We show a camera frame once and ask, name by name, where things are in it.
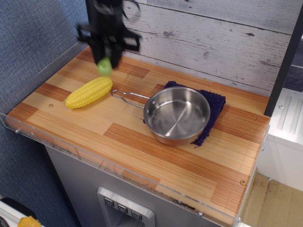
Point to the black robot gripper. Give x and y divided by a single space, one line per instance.
112 35

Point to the green handled grey spatula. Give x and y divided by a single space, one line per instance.
104 67

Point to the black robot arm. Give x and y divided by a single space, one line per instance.
107 5

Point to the yellow plastic corn cob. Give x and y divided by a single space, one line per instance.
89 93

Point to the stainless steel saucepan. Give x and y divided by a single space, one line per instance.
175 116

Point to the purple cloth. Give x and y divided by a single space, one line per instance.
216 103

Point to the grey toy fridge cabinet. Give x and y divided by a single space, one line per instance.
81 182

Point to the silver ice dispenser panel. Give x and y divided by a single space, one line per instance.
119 211

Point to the yellow object bottom left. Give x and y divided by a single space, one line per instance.
29 222

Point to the white grooved side counter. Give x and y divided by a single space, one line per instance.
281 155

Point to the dark left shelf post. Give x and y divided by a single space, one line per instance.
90 26

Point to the dark shelf post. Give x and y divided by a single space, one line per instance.
90 26
286 64

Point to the dark right shelf post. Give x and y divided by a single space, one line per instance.
286 64

